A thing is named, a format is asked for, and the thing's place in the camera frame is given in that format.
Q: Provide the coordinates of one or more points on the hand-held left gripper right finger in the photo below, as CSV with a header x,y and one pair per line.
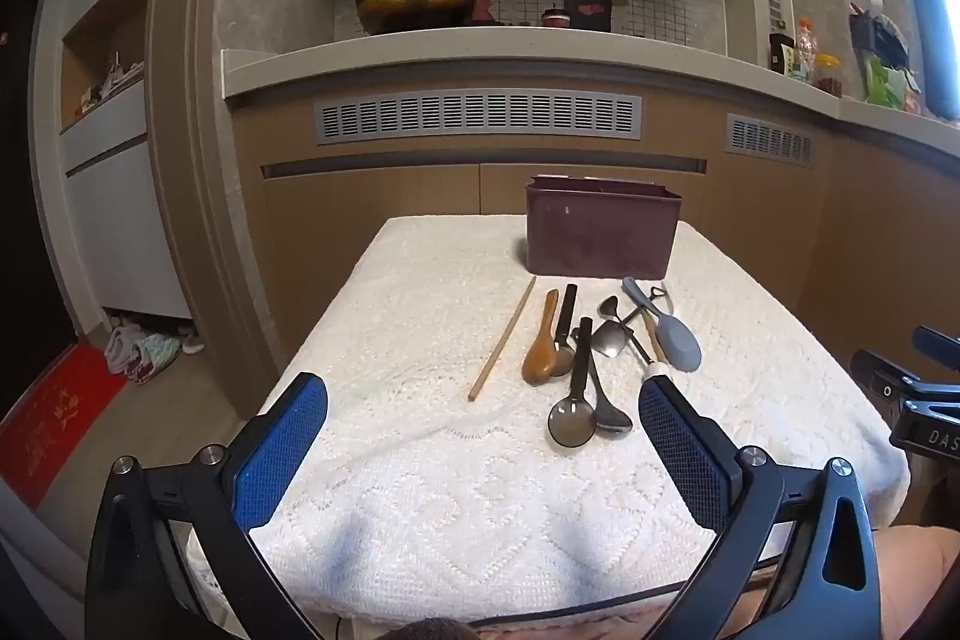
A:
x,y
682,460

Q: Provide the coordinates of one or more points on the orange capped bottle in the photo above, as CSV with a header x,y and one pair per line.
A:
x,y
805,48

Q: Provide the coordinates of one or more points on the red doormat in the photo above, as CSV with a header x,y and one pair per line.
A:
x,y
52,422

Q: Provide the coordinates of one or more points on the brown wooden spoon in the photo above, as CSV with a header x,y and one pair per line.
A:
x,y
538,362

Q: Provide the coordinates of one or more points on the small red jar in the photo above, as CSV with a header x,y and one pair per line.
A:
x,y
555,19

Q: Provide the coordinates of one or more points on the white knitted tablecloth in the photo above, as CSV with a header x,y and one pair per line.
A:
x,y
420,460

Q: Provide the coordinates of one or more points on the grey rice paddle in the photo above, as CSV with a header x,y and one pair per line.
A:
x,y
675,344

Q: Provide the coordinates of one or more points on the white cabinet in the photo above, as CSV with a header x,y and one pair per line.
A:
x,y
112,197

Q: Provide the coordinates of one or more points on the green bag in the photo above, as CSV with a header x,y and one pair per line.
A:
x,y
889,85

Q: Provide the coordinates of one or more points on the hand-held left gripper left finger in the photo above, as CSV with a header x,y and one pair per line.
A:
x,y
281,452

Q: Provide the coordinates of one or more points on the wooden chopstick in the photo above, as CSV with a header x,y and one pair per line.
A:
x,y
658,347
502,338

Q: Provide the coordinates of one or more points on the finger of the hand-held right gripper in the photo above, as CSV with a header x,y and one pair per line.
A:
x,y
937,340
889,377

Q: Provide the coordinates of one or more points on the small grey vent grille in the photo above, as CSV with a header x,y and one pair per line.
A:
x,y
769,139

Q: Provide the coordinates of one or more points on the yellow lidded jar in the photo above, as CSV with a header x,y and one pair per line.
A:
x,y
827,78

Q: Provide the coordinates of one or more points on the beige kitchen counter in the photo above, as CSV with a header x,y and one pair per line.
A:
x,y
480,63

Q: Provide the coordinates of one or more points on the large metal spoon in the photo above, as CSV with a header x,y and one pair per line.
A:
x,y
613,419

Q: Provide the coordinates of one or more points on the brown plastic utensil container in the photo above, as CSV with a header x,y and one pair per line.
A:
x,y
600,231

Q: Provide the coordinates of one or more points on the large grey vent grille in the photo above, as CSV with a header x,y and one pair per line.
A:
x,y
480,117

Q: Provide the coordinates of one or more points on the dark carton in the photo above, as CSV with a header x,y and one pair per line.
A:
x,y
782,57

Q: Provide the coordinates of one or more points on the pile of slippers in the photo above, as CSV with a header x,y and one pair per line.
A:
x,y
146,351

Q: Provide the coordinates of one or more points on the shovel shaped metal spoon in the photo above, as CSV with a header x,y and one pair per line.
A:
x,y
611,340

